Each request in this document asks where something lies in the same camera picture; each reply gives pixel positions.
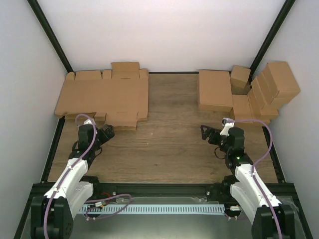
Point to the small folded box at back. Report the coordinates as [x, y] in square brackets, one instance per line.
[239, 76]

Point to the front folded cardboard box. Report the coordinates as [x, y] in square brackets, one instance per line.
[241, 108]

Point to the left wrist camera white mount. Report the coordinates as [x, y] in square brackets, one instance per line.
[90, 122]

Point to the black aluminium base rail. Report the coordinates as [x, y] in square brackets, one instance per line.
[211, 191]

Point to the large folded cardboard box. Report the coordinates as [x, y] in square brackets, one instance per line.
[214, 91]

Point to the folded box stack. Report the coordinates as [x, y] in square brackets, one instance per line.
[281, 81]
[263, 95]
[264, 115]

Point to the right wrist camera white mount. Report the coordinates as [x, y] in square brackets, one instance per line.
[227, 124]

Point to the top folded box right stack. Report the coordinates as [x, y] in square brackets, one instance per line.
[281, 81]

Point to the stack of flat cardboard blanks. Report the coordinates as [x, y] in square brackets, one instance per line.
[119, 96]

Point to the lower folded box right stack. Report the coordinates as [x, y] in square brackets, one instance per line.
[264, 115]

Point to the light blue slotted cable duct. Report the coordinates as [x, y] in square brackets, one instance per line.
[142, 209]

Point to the middle folded box right stack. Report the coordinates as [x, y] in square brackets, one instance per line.
[263, 95]

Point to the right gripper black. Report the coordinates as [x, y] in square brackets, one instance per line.
[215, 133]

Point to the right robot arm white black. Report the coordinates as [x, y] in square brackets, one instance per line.
[270, 218]

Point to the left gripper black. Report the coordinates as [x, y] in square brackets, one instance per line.
[110, 132]

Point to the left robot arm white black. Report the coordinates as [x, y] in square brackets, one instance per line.
[52, 214]

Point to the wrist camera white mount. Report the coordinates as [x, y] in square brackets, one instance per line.
[227, 124]
[90, 122]

